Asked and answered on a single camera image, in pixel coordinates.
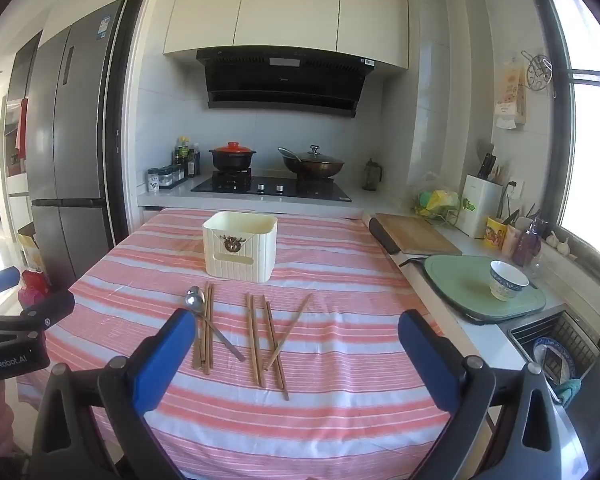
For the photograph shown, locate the wooden chopstick one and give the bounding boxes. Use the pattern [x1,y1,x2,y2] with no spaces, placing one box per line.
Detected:
[189,286,210,375]

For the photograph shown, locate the large steel spoon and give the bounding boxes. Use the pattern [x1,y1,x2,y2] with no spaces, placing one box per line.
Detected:
[184,286,246,362]

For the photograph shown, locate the wooden chopstick seven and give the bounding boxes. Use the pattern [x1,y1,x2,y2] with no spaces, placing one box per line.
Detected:
[264,294,313,370]

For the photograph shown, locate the wooden chopstick three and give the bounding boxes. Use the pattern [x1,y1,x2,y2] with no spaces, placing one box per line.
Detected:
[246,292,261,387]

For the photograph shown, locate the wooden chopstick six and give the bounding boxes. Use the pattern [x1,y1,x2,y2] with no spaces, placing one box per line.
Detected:
[265,300,290,402]

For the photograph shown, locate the wooden chopstick five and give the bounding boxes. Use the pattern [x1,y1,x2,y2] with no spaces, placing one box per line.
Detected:
[263,298,286,393]

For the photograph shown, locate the wooden chopstick two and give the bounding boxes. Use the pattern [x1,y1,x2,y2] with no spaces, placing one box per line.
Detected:
[204,282,213,375]

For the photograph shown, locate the wooden chopstick four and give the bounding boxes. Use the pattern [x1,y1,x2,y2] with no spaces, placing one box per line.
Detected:
[250,295,266,389]

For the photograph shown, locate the red bag on floor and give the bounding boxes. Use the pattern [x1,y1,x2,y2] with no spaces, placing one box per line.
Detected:
[18,270,52,309]

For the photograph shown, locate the blue patterned plate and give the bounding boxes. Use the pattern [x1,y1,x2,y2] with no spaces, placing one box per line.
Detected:
[533,337,577,386]

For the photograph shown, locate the blue white ceramic bowl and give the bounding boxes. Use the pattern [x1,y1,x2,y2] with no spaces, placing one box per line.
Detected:
[490,260,529,301]

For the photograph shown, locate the spice jar rack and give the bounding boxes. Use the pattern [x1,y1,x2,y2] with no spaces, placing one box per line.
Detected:
[146,165,186,194]

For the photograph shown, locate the purple soap bottle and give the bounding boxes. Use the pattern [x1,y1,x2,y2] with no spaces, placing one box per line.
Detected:
[512,218,547,268]

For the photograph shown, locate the pink cup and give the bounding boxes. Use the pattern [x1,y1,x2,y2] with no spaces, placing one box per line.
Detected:
[501,226,521,258]

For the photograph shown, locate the cream utensil holder box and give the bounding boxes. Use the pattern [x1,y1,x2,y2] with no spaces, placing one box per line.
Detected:
[202,211,278,283]

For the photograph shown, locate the yellow printed cup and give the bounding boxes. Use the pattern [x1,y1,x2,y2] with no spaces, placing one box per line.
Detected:
[483,217,507,250]

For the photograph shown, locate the sauce bottles group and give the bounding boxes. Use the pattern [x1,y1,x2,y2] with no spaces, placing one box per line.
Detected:
[173,136,200,179]

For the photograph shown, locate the pink striped tablecloth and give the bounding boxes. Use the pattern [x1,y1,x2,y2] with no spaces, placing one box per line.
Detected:
[17,207,496,480]

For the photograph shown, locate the grey double-door refrigerator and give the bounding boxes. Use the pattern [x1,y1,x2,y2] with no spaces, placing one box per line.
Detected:
[19,0,126,289]

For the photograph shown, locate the wooden cutting board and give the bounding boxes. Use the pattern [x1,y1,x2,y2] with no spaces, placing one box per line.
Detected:
[368,214,462,256]

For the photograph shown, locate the black gas cooktop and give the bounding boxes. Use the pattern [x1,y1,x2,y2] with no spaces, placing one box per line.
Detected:
[193,171,351,203]

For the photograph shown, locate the white knife block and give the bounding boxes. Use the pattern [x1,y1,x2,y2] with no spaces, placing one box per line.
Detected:
[456,176,503,240]

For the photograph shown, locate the yellow green plastic bag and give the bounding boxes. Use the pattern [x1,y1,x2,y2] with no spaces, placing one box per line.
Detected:
[413,172,460,226]

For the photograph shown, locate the glass french press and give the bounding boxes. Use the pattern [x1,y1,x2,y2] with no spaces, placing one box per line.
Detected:
[362,158,384,191]

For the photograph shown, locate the dark wok glass lid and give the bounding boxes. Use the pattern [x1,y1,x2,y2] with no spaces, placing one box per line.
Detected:
[277,144,344,179]

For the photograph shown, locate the hanging paper bag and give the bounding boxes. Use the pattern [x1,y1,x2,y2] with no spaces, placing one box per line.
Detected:
[494,62,526,130]

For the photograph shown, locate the black range hood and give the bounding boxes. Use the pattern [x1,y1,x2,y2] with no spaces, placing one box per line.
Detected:
[196,46,376,118]

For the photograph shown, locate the cream upper cabinets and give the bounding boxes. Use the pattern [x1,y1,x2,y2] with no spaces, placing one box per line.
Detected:
[163,0,410,68]

